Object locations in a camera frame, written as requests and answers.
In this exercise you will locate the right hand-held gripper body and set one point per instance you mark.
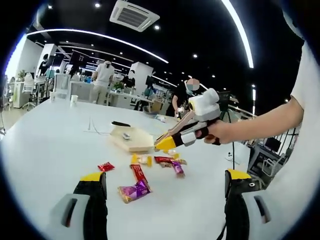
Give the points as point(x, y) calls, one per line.
point(207, 107)

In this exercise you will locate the short purple food packet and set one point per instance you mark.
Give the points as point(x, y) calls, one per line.
point(135, 191)

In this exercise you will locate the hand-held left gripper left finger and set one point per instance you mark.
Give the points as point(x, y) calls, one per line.
point(95, 212)

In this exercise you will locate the dark red food packet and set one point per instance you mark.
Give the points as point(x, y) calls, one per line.
point(162, 159)

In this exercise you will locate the ceiling air conditioner vent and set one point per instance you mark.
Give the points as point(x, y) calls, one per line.
point(135, 15)

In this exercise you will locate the white paper cup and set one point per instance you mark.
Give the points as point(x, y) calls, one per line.
point(53, 97)
point(74, 101)

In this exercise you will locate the curved ceiling light strip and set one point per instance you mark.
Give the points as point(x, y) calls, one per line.
point(250, 60)
point(62, 29)

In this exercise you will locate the long purple food packet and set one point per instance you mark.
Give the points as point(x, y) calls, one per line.
point(178, 168)

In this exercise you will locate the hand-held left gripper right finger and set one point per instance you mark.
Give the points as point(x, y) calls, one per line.
point(237, 212)

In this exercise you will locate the black power bank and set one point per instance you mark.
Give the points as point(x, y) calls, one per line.
point(120, 123)

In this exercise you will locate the grey office chair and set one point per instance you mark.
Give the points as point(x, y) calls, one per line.
point(80, 91)

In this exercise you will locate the white worn chest device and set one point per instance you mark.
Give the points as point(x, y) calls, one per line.
point(293, 22)

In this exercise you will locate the clear food packet dark snack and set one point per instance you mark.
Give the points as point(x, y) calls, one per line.
point(126, 136)

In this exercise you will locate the white office desk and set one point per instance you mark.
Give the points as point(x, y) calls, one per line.
point(125, 98)

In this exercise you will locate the small white device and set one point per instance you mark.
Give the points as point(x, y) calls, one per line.
point(162, 119)

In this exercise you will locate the small red candy food packet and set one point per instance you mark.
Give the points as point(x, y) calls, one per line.
point(106, 167)

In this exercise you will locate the beige hexagonal container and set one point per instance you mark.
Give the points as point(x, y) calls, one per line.
point(140, 140)

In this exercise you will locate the person's right hand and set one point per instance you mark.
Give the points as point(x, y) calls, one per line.
point(225, 132)

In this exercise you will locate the bright red food bar packet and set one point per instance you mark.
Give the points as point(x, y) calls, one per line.
point(138, 173)

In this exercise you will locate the small yellow pastry food packet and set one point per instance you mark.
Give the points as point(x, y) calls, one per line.
point(142, 160)

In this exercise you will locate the white mesh office chair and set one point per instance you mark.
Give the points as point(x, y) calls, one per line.
point(62, 85)

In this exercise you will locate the person's white shirt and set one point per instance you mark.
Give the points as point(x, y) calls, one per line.
point(308, 75)

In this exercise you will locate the black hanging display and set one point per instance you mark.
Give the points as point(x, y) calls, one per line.
point(78, 58)

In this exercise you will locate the gold candy food packet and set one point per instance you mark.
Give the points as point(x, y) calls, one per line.
point(167, 165)
point(182, 162)

